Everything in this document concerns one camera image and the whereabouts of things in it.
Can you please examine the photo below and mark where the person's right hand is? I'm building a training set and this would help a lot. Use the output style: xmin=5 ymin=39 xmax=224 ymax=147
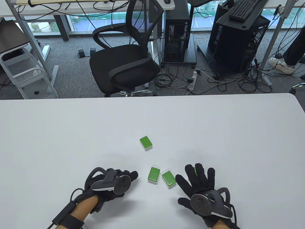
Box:
xmin=175 ymin=163 xmax=236 ymax=228

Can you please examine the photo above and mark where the person's left hand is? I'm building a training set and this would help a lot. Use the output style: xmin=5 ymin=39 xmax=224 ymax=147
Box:
xmin=83 ymin=168 xmax=139 ymax=214

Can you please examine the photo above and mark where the group of green mahjong tiles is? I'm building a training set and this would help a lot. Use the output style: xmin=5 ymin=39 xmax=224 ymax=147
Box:
xmin=139 ymin=136 xmax=177 ymax=189

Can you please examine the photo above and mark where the person's right forearm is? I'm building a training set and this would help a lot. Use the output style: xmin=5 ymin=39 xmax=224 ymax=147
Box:
xmin=213 ymin=219 xmax=233 ymax=229

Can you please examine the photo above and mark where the grey left hand controller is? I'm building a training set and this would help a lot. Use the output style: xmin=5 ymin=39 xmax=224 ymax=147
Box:
xmin=86 ymin=167 xmax=132 ymax=195

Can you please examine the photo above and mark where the grey hand controller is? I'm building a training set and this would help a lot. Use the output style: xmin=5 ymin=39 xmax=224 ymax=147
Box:
xmin=190 ymin=187 xmax=233 ymax=219
xmin=86 ymin=167 xmax=132 ymax=195

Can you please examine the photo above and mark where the grey right hand controller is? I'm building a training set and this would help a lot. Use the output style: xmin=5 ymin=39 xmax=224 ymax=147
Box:
xmin=190 ymin=187 xmax=233 ymax=219

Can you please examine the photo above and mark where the white power strip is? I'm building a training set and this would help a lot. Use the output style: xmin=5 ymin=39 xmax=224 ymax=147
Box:
xmin=187 ymin=69 xmax=198 ymax=90

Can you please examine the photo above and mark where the black office chair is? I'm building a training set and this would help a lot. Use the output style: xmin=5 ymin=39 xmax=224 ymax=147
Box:
xmin=89 ymin=0 xmax=165 ymax=98

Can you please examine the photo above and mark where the black wheeled cart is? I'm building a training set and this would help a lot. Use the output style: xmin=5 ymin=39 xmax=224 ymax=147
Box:
xmin=161 ymin=33 xmax=198 ymax=68

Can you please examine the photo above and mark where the white step shelf cart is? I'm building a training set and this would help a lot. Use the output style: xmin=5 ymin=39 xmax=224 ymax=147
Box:
xmin=0 ymin=48 xmax=59 ymax=99

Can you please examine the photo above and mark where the black chair caster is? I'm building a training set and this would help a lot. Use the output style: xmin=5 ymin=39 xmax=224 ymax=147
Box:
xmin=289 ymin=83 xmax=305 ymax=94

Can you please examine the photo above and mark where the black open computer case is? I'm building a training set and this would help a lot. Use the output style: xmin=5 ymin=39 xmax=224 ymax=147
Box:
xmin=208 ymin=18 xmax=268 ymax=75

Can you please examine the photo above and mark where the black computer tower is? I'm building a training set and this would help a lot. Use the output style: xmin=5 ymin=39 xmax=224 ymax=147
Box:
xmin=164 ymin=10 xmax=191 ymax=63

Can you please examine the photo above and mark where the black keyboard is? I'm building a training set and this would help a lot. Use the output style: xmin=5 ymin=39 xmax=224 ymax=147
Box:
xmin=229 ymin=0 xmax=262 ymax=22

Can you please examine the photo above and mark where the black flat board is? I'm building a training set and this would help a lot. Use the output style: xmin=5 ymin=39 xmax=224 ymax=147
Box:
xmin=0 ymin=20 xmax=31 ymax=54

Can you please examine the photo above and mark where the black wrist sensor strap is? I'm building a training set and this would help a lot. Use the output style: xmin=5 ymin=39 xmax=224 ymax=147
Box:
xmin=52 ymin=202 xmax=85 ymax=229

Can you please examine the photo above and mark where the aluminium frame post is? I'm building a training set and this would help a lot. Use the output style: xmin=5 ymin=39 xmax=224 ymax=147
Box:
xmin=7 ymin=0 xmax=59 ymax=83
xmin=260 ymin=0 xmax=297 ymax=86

